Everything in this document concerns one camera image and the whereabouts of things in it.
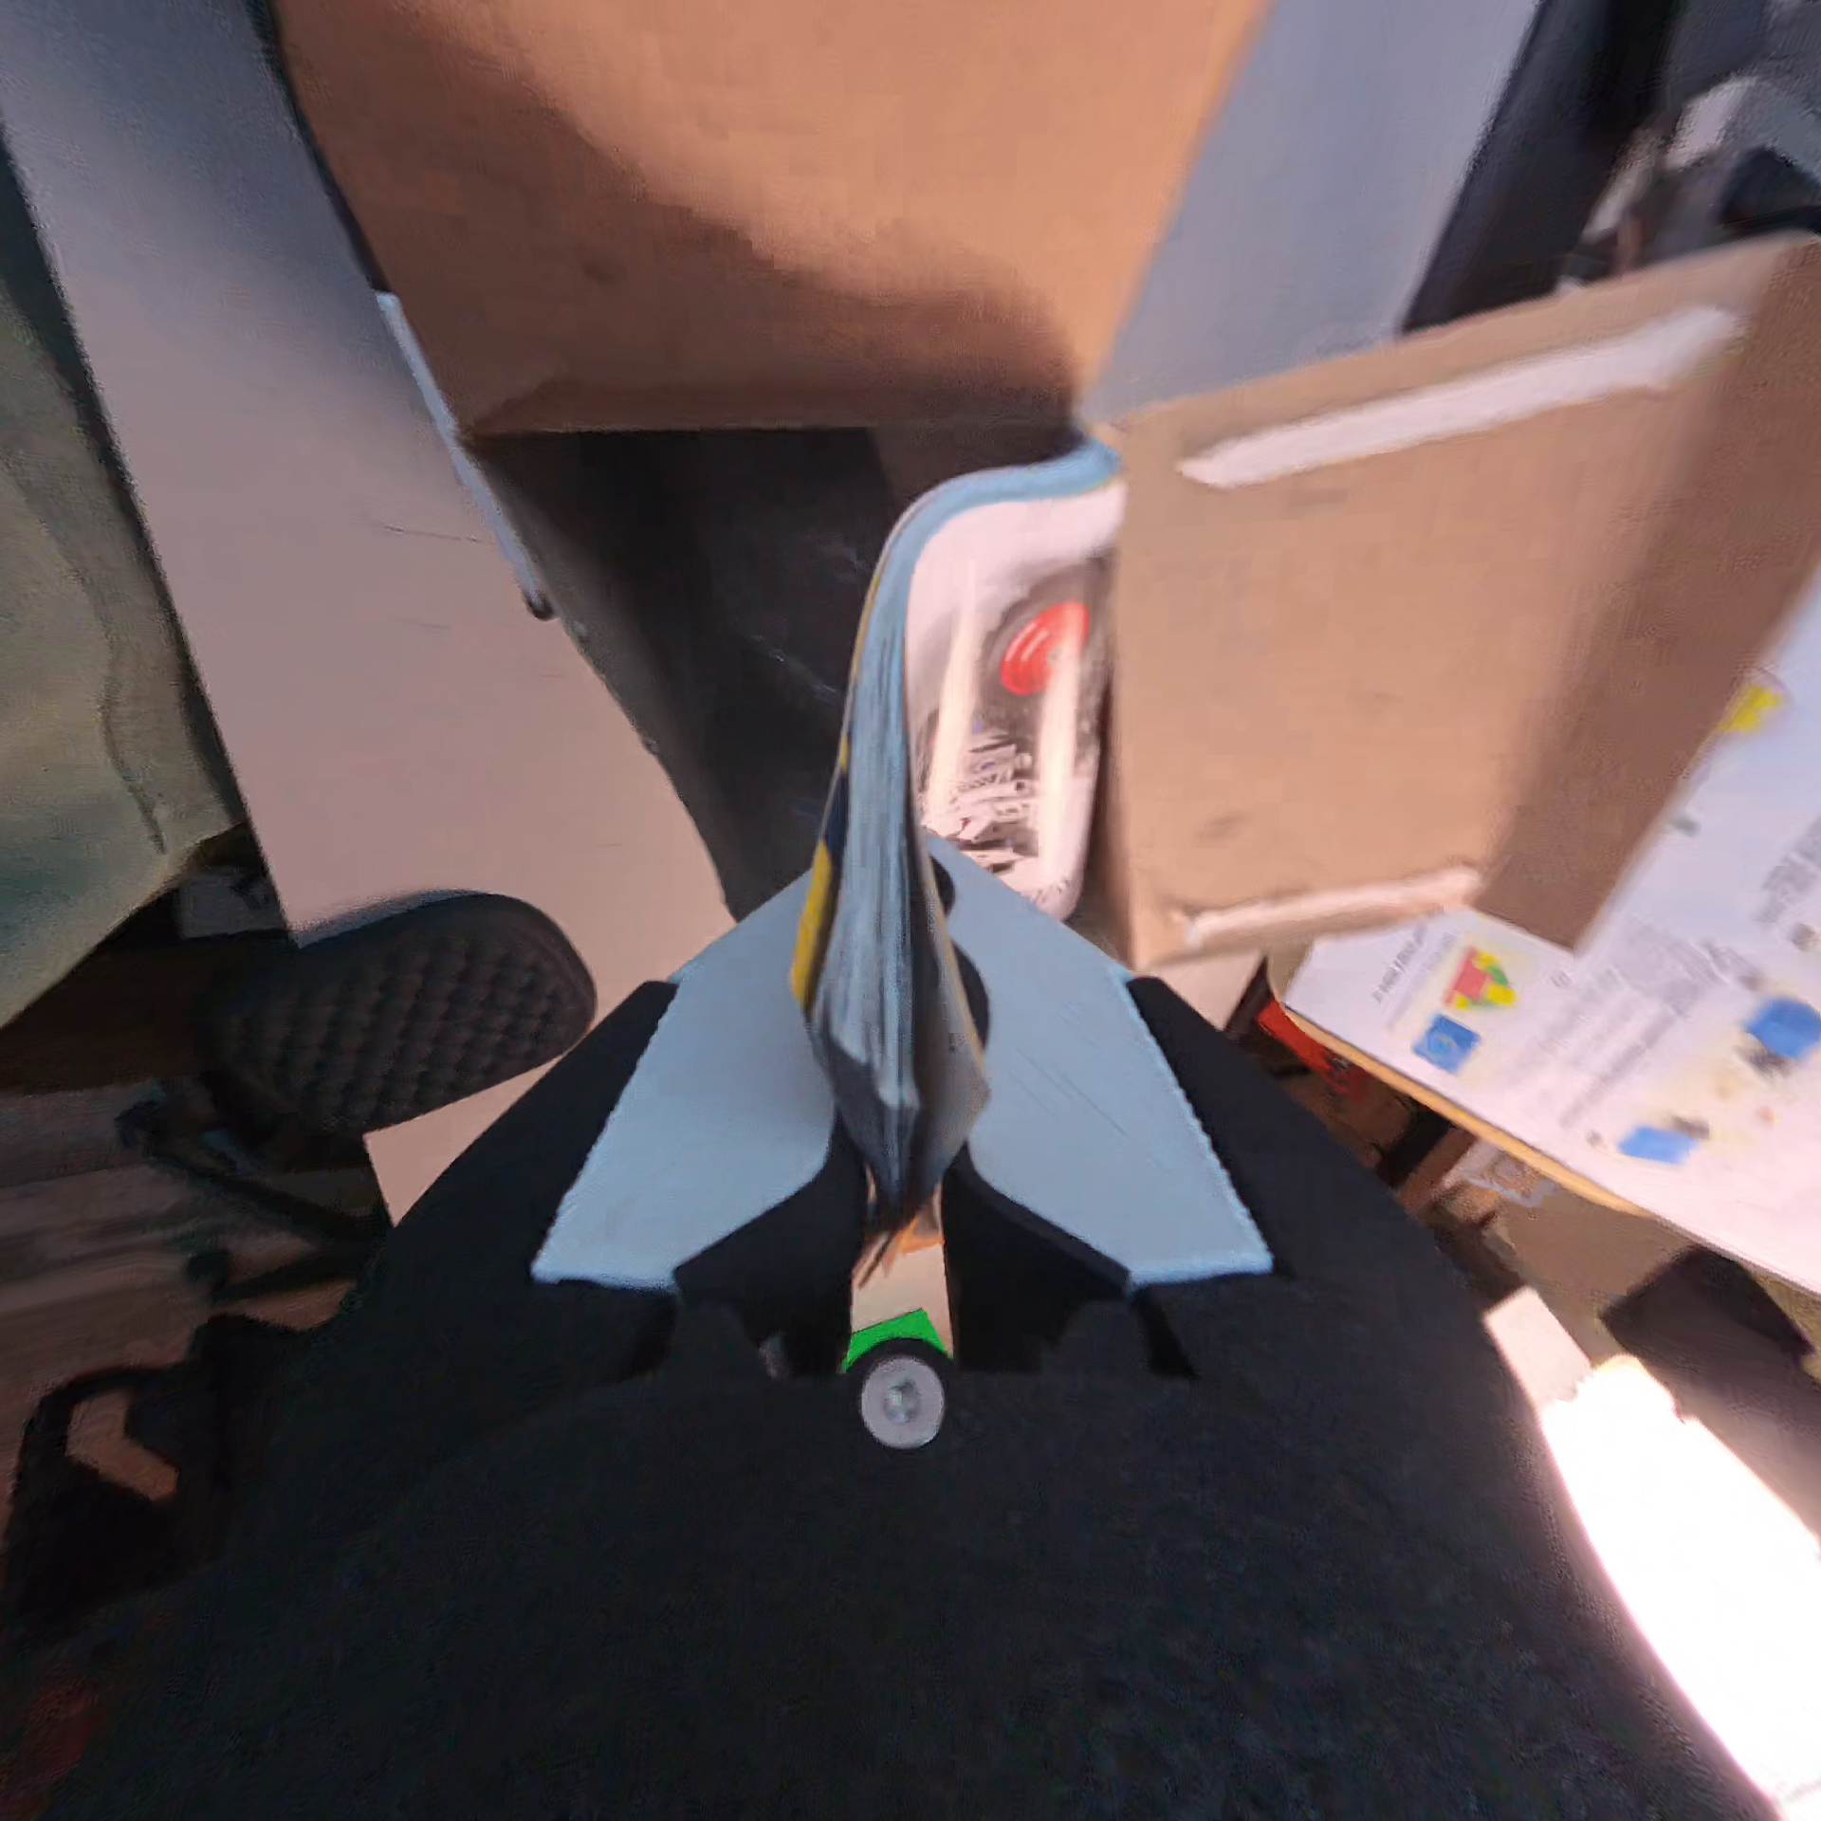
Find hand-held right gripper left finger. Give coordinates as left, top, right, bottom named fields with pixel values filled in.
left=533, top=871, right=870, bottom=1345

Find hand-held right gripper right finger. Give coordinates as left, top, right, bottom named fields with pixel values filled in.
left=933, top=854, right=1274, bottom=1345

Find instruction booklet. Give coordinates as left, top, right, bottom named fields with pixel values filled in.
left=791, top=442, right=1128, bottom=1374

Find toy truck box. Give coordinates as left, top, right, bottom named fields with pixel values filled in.
left=271, top=0, right=1821, bottom=985

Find large printed instruction sheet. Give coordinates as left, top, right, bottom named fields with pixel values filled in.
left=1274, top=569, right=1821, bottom=1300

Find person's torso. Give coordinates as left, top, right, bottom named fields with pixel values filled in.
left=0, top=272, right=246, bottom=1032

